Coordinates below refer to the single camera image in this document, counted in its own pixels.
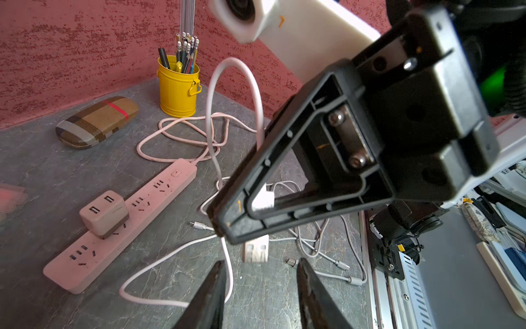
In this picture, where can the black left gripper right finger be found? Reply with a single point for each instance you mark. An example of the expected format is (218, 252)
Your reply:
(316, 307)

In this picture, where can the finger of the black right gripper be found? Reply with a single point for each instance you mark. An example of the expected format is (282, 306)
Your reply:
(326, 126)

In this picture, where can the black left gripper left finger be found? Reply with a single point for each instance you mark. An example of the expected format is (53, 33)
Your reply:
(207, 307)

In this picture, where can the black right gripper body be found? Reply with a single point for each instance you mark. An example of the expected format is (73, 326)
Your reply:
(427, 107)

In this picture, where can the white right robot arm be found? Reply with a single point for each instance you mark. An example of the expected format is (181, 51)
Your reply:
(492, 35)

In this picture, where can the pink power strip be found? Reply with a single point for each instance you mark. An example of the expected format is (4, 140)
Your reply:
(81, 263)

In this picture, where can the yellow metal pencil bucket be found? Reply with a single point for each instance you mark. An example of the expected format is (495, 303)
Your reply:
(178, 91)

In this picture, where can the bundle of colored pencils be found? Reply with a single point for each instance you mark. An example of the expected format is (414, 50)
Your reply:
(187, 46)

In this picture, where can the plaid brown glasses case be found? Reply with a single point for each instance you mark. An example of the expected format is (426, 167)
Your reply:
(96, 123)

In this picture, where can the rainbow highlighter pack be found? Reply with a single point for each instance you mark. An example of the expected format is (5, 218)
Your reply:
(12, 197)

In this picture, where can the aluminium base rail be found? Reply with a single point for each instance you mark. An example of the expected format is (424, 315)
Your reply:
(452, 286)

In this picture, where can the pink usb wall adapter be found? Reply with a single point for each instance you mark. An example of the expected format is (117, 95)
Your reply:
(105, 214)

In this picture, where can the aluminium corner post right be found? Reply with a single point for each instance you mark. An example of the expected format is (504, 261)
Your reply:
(187, 17)

